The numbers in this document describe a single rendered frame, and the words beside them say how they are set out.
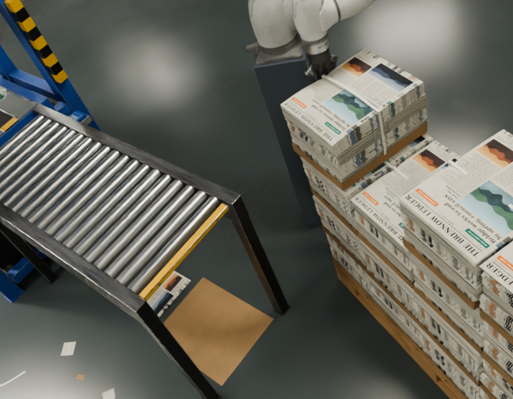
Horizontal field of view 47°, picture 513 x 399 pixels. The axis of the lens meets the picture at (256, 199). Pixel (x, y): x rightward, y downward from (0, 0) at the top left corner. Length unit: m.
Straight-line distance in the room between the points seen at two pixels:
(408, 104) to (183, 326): 1.52
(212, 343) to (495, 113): 1.89
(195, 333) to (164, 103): 1.81
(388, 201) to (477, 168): 0.36
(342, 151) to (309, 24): 0.41
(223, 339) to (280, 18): 1.42
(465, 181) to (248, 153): 1.98
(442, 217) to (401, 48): 2.42
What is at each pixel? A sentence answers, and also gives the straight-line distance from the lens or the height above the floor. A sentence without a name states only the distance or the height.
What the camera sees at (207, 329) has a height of 0.00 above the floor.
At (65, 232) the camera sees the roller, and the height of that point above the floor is 0.79.
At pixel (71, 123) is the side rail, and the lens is 2.86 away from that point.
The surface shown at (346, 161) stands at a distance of 1.92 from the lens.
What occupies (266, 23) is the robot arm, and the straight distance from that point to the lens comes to 2.23.
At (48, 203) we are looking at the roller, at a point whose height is 0.79.
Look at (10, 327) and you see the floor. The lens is 3.40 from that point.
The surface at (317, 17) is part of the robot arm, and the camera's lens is 1.93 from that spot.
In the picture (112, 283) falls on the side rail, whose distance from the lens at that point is 2.10.
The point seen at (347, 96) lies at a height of 1.06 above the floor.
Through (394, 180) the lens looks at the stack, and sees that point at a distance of 2.00.
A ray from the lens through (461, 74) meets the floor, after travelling 3.67.
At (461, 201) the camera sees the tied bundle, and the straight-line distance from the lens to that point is 1.63.
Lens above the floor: 2.32
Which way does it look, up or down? 46 degrees down
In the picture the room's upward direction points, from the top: 23 degrees counter-clockwise
